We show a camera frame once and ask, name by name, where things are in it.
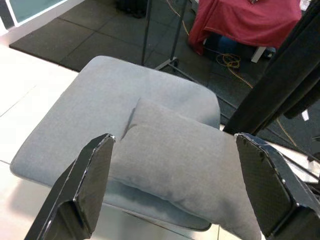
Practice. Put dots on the black floor mat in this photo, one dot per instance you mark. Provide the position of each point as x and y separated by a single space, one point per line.
87 37

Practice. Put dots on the grey metal rack stand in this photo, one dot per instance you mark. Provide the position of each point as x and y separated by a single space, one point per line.
145 32

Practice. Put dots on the blue object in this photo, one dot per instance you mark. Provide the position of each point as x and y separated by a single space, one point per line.
227 43

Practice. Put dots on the teal glass panel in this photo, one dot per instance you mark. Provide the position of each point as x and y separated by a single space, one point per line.
30 7

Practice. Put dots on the white table leg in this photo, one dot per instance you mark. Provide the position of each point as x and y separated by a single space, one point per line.
257 55

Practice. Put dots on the red cloth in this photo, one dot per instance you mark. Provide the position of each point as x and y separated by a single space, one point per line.
237 20

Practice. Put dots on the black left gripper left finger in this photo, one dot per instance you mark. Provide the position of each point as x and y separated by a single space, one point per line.
92 180

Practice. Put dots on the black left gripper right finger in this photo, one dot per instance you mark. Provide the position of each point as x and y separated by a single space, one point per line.
265 180

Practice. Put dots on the grey pillow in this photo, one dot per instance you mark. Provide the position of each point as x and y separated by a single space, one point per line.
175 155

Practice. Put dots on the grey cushioned seat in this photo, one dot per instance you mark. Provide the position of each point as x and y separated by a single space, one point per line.
100 100

